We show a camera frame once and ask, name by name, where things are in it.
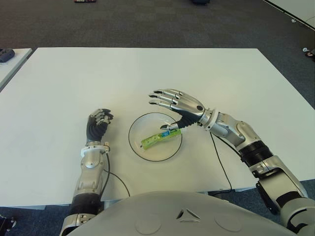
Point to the white side table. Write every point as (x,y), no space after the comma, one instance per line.
(12,66)

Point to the dark handheld controller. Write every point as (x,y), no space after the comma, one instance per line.
(5,54)

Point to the white table black edge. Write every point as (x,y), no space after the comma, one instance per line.
(295,9)

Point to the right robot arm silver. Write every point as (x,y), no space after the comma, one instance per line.
(251,147)

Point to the red black floor item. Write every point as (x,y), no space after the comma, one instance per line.
(85,1)

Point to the grey robot torso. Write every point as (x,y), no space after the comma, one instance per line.
(184,216)

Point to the green toothpaste tube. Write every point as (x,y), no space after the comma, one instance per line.
(157,138)

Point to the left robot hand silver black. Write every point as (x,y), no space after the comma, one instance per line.
(97,125)

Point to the white plate black rim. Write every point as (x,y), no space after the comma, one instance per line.
(162,152)

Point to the black metal stand part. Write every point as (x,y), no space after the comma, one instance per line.
(6,222)

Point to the dark blue floor object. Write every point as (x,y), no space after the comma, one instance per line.
(200,1)

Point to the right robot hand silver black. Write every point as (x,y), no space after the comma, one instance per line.
(187,105)

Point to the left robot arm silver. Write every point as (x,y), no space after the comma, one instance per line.
(86,177)

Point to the pink sandals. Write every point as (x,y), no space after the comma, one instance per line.
(310,53)

